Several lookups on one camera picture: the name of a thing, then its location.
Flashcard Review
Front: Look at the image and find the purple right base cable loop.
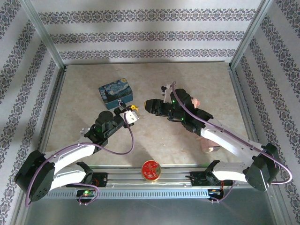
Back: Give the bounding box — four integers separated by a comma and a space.
210, 180, 235, 205

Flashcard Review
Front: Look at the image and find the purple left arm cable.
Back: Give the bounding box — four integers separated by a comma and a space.
24, 118, 135, 207

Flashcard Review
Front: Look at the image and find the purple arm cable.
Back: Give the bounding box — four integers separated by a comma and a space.
24, 118, 135, 207
170, 81, 293, 186

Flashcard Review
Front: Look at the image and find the round red gold tin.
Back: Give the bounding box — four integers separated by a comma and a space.
141, 160, 162, 181

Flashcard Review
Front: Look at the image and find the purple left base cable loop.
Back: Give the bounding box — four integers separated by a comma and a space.
78, 185, 100, 206

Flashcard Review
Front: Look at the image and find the aluminium frame post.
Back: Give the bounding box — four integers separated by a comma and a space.
230, 0, 276, 70
20, 0, 66, 71

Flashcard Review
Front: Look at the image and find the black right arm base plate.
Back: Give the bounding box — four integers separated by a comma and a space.
190, 172, 235, 188

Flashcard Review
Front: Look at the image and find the grey slotted cable duct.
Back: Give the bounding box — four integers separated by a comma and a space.
48, 189, 210, 200

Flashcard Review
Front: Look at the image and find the left controller board green light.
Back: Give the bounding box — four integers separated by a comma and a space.
76, 189, 96, 197

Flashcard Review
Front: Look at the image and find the grey metal front plate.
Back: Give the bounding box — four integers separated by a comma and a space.
14, 198, 289, 225

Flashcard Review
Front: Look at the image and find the aluminium side rail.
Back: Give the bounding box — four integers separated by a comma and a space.
228, 67, 263, 150
37, 67, 68, 153

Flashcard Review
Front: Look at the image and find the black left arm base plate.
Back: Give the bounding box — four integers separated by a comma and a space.
65, 172, 108, 188

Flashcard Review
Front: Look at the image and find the pink plush doll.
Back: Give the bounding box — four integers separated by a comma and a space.
191, 96, 202, 109

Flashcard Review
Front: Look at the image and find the starry night print tin box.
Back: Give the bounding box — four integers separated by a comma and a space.
98, 79, 134, 110

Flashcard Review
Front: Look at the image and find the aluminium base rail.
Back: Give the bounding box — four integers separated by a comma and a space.
52, 164, 250, 189

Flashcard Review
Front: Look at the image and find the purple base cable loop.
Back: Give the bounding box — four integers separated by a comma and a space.
78, 185, 100, 206
210, 180, 235, 205

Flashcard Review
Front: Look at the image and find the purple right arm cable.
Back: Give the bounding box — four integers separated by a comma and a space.
170, 81, 293, 186

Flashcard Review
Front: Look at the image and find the pale pink toy piece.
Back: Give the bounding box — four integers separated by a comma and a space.
196, 135, 221, 153

